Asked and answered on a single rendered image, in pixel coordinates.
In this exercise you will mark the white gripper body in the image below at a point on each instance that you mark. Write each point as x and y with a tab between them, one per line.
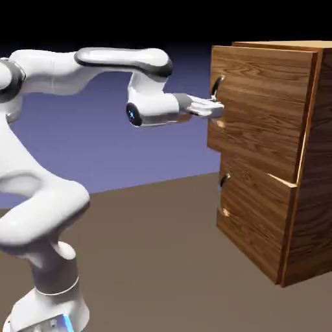
205	106

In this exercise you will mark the large wooden cabinet door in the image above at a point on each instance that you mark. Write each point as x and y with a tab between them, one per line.
262	114

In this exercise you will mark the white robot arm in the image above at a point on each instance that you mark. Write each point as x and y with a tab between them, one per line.
54	75

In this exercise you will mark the small wooden cabinet door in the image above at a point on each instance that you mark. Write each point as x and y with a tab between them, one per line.
253	220

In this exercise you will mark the wooden cabinet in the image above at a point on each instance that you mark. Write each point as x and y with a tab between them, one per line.
315	166

